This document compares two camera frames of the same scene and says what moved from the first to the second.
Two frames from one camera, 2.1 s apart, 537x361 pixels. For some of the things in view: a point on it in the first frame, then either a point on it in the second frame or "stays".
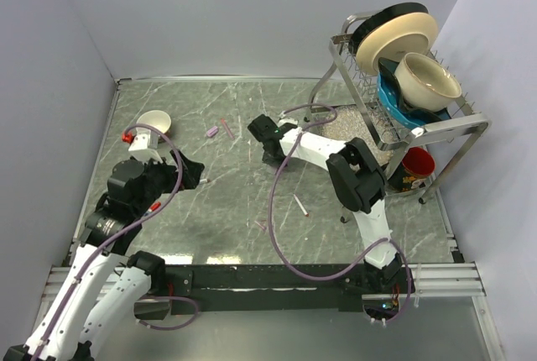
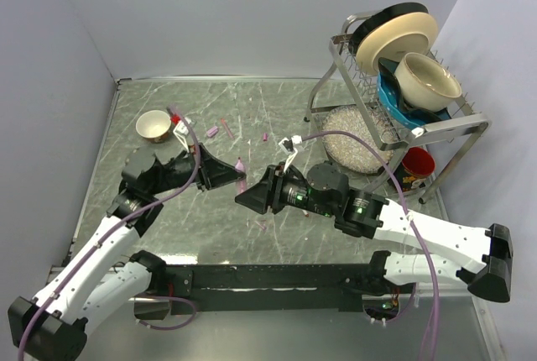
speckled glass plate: x=348 y=124 stays
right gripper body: x=274 y=161 → x=289 y=190
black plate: x=362 y=33 stays
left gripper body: x=168 y=179 → x=179 y=172
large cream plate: x=404 y=34 stays
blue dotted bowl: x=393 y=106 stays
